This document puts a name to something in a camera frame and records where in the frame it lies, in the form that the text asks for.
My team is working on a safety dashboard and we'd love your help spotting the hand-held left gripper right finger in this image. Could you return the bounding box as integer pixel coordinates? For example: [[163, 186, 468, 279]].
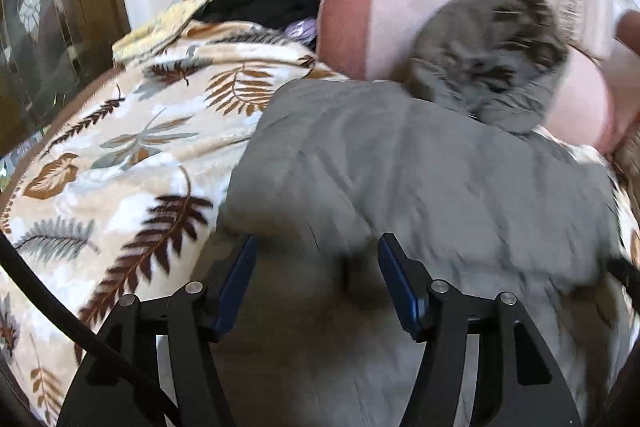
[[377, 233, 583, 427]]

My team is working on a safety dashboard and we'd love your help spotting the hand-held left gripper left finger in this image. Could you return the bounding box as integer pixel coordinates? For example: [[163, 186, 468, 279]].
[[56, 234, 261, 427]]

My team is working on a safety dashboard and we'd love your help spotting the grey garment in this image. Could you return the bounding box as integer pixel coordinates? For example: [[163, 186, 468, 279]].
[[192, 0, 640, 427]]

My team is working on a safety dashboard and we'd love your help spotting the leaf print blanket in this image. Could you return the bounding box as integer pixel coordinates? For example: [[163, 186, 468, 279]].
[[0, 21, 640, 427]]

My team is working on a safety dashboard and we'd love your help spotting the pink bolster pillow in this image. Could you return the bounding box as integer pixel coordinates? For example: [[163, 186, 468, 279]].
[[316, 0, 618, 155]]

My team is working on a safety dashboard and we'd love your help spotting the purple cloth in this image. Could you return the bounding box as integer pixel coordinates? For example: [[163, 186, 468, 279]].
[[284, 18, 320, 48]]

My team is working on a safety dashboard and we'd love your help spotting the pale yellow cloth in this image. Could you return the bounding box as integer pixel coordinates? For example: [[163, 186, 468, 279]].
[[112, 0, 215, 65]]

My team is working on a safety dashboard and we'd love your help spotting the wooden glass door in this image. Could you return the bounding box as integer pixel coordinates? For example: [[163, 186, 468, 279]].
[[0, 0, 132, 158]]

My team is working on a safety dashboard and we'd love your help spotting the black cable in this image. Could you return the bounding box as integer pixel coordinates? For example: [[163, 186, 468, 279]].
[[0, 233, 182, 427]]

